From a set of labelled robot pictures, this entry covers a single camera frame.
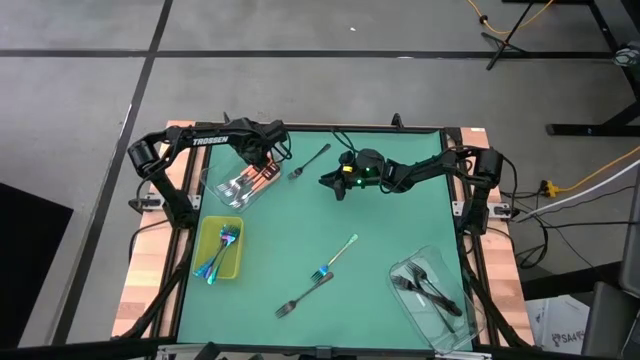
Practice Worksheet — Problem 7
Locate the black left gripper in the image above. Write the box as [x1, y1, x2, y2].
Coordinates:
[243, 118, 292, 183]

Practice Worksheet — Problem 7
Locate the person's shoe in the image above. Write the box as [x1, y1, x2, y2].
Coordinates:
[613, 46, 640, 69]

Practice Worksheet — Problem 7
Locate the white cardboard box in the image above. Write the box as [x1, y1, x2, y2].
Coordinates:
[524, 293, 591, 357]

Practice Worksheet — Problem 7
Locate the black panel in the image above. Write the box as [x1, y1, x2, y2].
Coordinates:
[0, 182, 74, 346]

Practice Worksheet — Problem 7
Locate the black tripod stand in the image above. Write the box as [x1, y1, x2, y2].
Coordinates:
[480, 0, 539, 71]

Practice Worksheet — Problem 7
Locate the black table frame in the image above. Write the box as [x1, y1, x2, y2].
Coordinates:
[112, 112, 536, 360]

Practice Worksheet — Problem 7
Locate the white hose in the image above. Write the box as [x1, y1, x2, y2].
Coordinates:
[514, 159, 640, 219]

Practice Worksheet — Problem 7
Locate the yellow extension cable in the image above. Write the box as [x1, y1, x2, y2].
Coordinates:
[542, 144, 640, 199]
[466, 0, 556, 36]

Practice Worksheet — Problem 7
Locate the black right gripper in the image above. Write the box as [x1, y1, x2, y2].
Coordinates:
[318, 147, 397, 202]

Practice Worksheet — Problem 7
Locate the long dark spoon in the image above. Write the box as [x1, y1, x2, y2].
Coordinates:
[273, 271, 335, 320]

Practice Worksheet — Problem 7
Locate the yellow plastic bin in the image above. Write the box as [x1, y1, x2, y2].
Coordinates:
[192, 214, 246, 281]

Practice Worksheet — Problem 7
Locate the black desk frame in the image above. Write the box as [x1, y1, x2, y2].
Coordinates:
[499, 0, 640, 137]

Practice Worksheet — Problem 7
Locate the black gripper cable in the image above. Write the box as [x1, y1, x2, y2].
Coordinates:
[277, 130, 294, 162]
[331, 129, 360, 155]

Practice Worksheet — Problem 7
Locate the iridescent rainbow fork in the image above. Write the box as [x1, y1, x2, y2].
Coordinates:
[199, 227, 241, 284]
[309, 233, 360, 284]
[197, 225, 240, 281]
[205, 225, 242, 286]
[192, 224, 236, 279]

